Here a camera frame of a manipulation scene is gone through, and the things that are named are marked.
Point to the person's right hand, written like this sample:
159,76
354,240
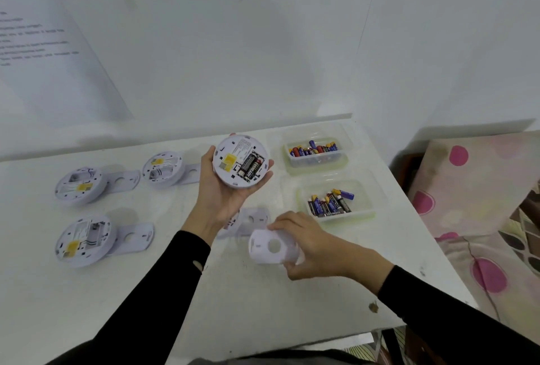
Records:
325,255

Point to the person's left hand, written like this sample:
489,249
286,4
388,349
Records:
215,204

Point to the white round smoke detector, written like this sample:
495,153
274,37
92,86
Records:
93,256
168,180
69,197
240,146
230,225

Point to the mounting plate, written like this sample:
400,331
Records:
259,251
144,239
185,179
261,226
131,181

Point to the black battery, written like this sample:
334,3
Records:
255,168
246,165

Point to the person's left forearm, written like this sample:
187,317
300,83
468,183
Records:
147,305

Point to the person's right forearm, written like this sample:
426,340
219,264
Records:
443,318

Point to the clear plastic container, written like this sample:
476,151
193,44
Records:
367,200
346,141

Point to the patterned mat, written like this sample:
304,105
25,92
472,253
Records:
379,352

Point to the pink dotted pillow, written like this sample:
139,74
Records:
476,192

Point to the pink dotted bedsheet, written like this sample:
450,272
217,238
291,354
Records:
506,305

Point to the white paper with text lines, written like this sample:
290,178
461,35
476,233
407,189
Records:
63,90

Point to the brown patterned cloth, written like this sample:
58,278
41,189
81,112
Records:
527,229

